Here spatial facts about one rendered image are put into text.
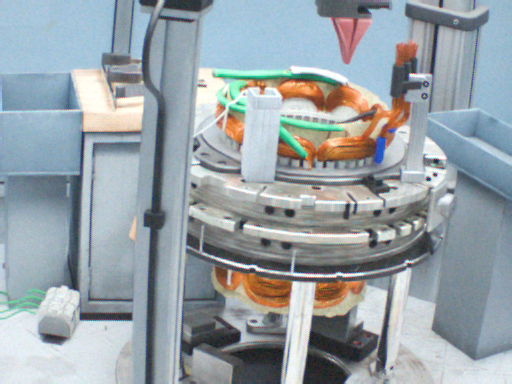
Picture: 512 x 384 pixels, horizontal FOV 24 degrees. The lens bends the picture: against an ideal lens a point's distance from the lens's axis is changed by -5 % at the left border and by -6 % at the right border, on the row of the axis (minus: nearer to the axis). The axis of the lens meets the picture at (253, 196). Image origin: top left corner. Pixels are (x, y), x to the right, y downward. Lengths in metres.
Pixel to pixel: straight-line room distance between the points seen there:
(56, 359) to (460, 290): 0.53
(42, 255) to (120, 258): 0.11
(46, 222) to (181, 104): 0.78
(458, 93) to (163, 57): 0.99
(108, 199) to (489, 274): 0.49
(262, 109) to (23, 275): 0.52
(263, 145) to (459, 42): 0.58
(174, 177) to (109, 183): 0.71
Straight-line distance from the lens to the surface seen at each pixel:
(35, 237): 1.59
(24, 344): 1.55
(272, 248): 1.25
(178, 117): 0.82
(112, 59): 1.65
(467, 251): 1.59
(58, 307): 1.56
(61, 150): 1.52
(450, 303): 1.63
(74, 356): 1.53
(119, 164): 1.54
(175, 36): 0.81
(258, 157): 1.23
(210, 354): 1.37
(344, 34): 1.61
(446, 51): 1.75
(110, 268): 1.59
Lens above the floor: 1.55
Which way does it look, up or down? 22 degrees down
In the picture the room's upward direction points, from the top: 5 degrees clockwise
